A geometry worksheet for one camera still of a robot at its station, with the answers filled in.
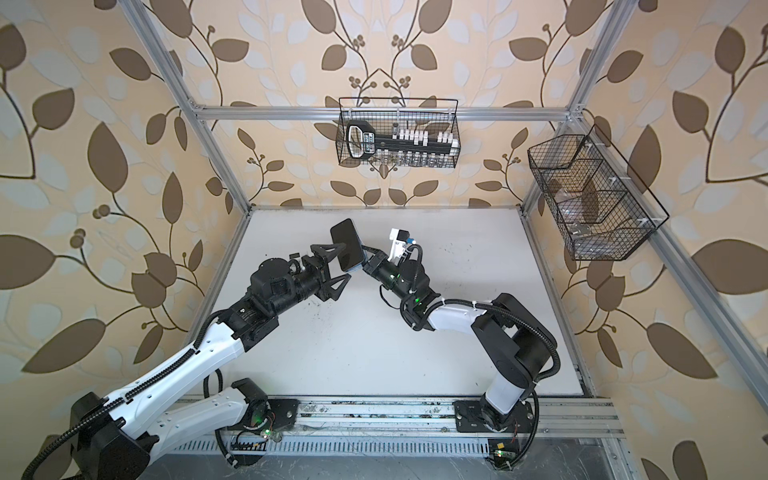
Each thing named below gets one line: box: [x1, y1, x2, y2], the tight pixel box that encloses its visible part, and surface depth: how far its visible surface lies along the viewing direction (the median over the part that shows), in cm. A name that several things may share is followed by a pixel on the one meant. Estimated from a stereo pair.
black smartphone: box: [330, 218, 367, 272], surface depth 81 cm
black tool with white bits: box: [346, 120, 461, 160], surface depth 84 cm
